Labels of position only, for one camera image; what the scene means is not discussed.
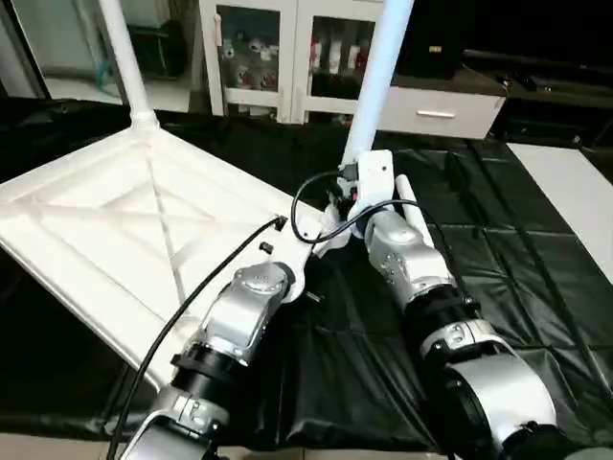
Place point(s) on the white plastic table leg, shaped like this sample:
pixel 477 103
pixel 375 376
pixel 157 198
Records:
pixel 378 77
pixel 129 57
pixel 412 206

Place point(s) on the white plastic table top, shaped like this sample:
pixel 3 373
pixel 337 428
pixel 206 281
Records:
pixel 124 220

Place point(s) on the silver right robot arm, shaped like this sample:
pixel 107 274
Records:
pixel 450 326

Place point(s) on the white drawer unit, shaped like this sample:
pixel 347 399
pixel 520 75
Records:
pixel 436 110

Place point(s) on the black work mat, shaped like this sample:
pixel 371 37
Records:
pixel 498 220

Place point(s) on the white glass-door cabinet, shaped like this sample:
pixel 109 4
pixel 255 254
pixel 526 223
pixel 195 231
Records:
pixel 278 48

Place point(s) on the black box with yellow label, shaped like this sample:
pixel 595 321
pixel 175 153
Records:
pixel 431 43

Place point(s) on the white flat panel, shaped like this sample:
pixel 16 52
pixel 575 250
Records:
pixel 575 201

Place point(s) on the dark floor crate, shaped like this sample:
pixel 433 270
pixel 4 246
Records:
pixel 158 48

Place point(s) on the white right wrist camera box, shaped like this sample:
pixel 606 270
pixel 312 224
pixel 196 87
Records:
pixel 374 177

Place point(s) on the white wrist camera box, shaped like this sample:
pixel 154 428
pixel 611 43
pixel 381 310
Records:
pixel 374 177
pixel 297 270

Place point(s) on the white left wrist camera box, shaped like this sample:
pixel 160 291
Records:
pixel 297 270

